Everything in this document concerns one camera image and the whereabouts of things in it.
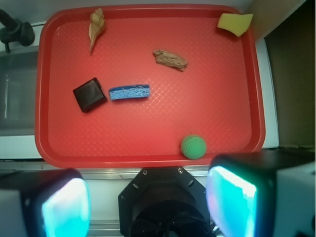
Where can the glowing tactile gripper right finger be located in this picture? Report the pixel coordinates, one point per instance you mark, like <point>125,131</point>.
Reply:
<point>270,193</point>

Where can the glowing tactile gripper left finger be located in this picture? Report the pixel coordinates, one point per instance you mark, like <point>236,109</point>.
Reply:
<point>51,203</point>

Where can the black box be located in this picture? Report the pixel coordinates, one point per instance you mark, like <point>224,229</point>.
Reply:
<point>89,95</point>

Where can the green foam golf ball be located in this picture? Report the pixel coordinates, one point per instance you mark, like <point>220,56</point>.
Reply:
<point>193,147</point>

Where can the red plastic tray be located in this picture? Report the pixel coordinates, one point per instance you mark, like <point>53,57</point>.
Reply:
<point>217,97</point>

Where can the grey sink basin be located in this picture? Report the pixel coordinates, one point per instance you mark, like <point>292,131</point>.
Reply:
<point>18,77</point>

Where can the blue sponge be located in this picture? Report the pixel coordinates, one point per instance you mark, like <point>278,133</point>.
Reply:
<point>129,92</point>

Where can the brown cardboard panel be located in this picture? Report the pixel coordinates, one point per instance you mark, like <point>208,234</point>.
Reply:
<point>288,28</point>

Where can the yellow sponge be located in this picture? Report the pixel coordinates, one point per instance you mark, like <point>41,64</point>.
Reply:
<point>237,24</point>

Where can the brown wood piece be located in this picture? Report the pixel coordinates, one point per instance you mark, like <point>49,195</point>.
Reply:
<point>170,59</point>

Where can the grey sink faucet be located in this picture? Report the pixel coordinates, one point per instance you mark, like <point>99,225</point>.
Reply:
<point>15,31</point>

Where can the tan conch seashell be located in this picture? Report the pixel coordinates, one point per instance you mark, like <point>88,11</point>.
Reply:
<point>96,27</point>

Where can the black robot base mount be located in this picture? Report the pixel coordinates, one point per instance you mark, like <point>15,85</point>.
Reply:
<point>164,202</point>

